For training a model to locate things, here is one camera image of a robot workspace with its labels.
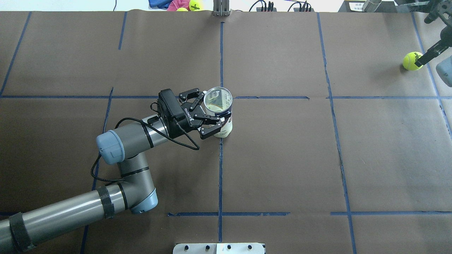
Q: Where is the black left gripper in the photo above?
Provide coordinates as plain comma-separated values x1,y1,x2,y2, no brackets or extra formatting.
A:
168,88,226,140

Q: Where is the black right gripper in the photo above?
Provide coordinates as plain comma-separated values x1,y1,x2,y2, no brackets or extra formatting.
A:
415,0,452,67

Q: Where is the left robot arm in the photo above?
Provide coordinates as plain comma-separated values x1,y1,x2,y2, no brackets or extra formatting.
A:
1,88,232,254

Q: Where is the yellow spare tennis ball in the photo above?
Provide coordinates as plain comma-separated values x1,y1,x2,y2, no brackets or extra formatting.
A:
189,0,205,11

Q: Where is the small metal cup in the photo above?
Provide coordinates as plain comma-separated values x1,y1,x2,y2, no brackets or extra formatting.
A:
362,0,382,13

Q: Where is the blue cloth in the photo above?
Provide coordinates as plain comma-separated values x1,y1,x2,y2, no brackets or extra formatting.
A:
148,0,172,9

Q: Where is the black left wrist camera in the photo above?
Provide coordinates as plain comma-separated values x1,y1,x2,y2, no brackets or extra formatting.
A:
157,89,184,121

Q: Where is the aluminium frame post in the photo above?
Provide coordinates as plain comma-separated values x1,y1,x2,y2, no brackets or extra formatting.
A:
213,0,231,17

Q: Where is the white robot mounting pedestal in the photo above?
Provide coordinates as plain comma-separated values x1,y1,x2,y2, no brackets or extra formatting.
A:
173,242,266,254

